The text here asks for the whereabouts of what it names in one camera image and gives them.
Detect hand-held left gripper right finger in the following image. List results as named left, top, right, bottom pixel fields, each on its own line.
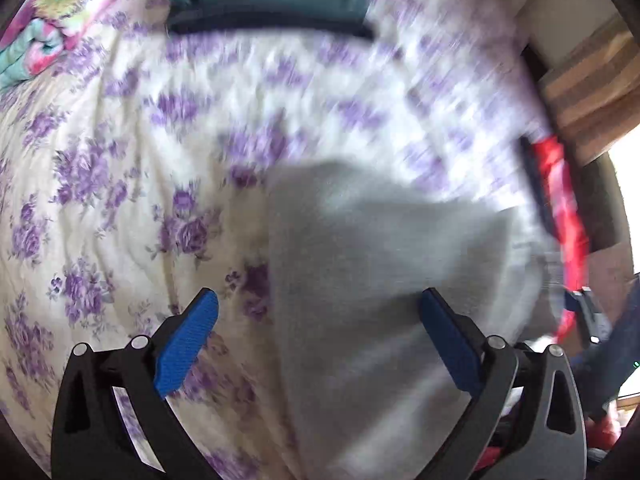
left=418, top=287, right=587, bottom=480

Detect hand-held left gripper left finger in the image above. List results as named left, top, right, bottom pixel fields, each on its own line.
left=50, top=287, right=221, bottom=480

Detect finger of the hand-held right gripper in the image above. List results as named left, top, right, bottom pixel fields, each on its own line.
left=565, top=286, right=612, bottom=343

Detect grey fleece pants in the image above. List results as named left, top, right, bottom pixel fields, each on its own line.
left=265, top=160, right=565, bottom=480

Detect folded navy pants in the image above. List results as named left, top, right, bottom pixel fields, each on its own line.
left=165, top=7, right=376, bottom=41

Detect red striped cloth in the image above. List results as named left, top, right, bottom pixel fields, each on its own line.
left=520, top=135, right=592, bottom=342

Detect purple floral bedsheet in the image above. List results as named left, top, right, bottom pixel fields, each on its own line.
left=0, top=0, right=576, bottom=480

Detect wooden furniture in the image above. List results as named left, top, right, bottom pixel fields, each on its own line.
left=542, top=25, right=640, bottom=166

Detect folded floral quilt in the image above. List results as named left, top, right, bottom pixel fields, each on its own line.
left=0, top=0, right=188, bottom=93

